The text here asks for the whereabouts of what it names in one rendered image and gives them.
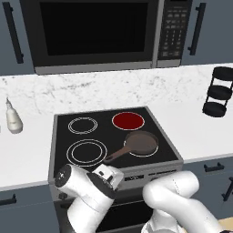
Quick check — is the black oven door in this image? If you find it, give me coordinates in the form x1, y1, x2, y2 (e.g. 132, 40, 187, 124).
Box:
54, 194, 154, 233

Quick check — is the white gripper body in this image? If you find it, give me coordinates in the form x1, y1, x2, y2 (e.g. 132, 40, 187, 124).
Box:
101, 164, 125, 192

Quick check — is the grey drawer front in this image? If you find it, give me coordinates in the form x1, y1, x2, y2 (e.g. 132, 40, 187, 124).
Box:
182, 156, 233, 185
0, 184, 56, 215

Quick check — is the black three-tier stand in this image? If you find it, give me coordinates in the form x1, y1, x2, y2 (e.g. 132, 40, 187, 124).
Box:
201, 66, 233, 119

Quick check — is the brown frying pan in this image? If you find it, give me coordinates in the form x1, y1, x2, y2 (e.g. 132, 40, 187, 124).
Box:
103, 130, 160, 163

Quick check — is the black microwave door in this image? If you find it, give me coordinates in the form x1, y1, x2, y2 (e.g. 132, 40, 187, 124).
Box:
19, 0, 160, 69

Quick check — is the short black drawer handle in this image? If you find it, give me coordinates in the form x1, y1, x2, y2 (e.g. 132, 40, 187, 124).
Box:
203, 162, 226, 173
0, 193, 18, 207

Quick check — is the small round stove burner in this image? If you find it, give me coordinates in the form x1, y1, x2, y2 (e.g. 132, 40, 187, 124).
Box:
111, 111, 146, 131

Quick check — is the black lower cupboard handle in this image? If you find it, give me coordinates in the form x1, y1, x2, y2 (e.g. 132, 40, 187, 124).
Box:
220, 177, 233, 203

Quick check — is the grey cupboard door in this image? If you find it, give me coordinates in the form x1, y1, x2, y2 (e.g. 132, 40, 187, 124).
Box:
180, 0, 233, 66
194, 174, 233, 221
0, 0, 36, 76

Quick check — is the long black cupboard handle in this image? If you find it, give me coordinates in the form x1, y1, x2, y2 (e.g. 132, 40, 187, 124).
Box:
187, 2, 208, 56
2, 1, 25, 65

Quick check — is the black and steel stove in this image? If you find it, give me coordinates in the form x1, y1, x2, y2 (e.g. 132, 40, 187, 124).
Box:
47, 106, 185, 233

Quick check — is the grey lower cupboard door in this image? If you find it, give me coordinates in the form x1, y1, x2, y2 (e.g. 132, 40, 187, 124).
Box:
194, 174, 233, 221

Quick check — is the white squeeze bottle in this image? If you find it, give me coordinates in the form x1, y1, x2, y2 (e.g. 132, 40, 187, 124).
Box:
5, 96, 25, 135

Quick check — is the black and steel microwave oven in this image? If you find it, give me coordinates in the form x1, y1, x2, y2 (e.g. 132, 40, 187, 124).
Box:
19, 0, 194, 76

